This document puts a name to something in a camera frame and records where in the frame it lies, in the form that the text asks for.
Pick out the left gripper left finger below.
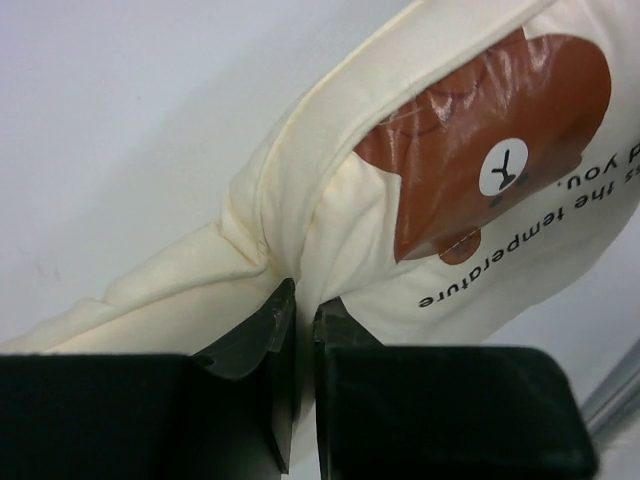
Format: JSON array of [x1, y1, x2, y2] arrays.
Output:
[[1, 280, 296, 479]]

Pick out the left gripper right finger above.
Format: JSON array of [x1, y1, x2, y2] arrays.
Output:
[[313, 299, 599, 480]]

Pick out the cream pillow with bear print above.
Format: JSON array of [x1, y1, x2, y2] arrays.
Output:
[[0, 0, 640, 356]]

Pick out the aluminium frame rails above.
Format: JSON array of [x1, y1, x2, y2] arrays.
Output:
[[582, 341, 639, 451]]

